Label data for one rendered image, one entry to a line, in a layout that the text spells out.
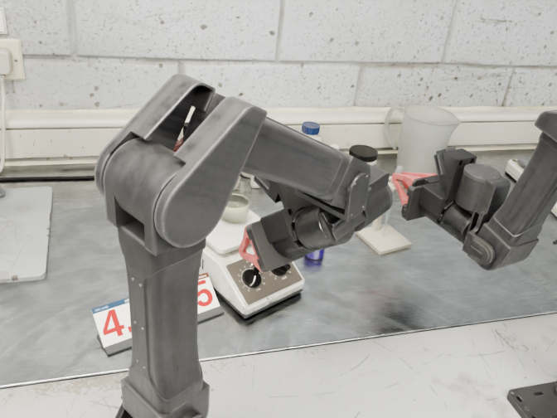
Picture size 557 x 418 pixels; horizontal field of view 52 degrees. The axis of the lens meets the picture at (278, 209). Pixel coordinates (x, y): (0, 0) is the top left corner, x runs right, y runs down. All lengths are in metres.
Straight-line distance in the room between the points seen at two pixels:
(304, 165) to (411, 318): 0.49
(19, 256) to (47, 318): 0.16
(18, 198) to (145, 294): 0.75
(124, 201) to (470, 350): 0.66
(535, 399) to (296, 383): 0.34
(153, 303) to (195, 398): 0.14
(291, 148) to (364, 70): 0.95
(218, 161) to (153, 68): 0.91
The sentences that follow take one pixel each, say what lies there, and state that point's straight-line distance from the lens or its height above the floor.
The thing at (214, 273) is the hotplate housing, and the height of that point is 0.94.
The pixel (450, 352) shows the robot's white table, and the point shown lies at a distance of 0.95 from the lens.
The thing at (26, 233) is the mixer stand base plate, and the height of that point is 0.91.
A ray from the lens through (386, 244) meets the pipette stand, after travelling 1.14.
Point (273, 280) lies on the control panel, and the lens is 0.94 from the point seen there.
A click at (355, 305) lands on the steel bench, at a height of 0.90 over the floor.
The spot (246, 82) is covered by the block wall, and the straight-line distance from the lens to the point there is 1.38.
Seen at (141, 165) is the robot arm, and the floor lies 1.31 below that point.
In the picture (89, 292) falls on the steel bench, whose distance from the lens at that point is 0.98.
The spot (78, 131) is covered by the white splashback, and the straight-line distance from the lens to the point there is 1.33.
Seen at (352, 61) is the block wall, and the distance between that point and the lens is 1.45.
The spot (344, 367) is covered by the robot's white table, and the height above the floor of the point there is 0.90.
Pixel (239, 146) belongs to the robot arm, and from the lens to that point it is 0.45.
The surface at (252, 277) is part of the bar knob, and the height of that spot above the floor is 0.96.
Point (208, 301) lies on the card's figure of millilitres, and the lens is 0.93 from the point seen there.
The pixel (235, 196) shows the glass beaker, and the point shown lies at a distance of 0.94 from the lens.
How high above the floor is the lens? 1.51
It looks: 31 degrees down
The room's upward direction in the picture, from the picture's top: 7 degrees clockwise
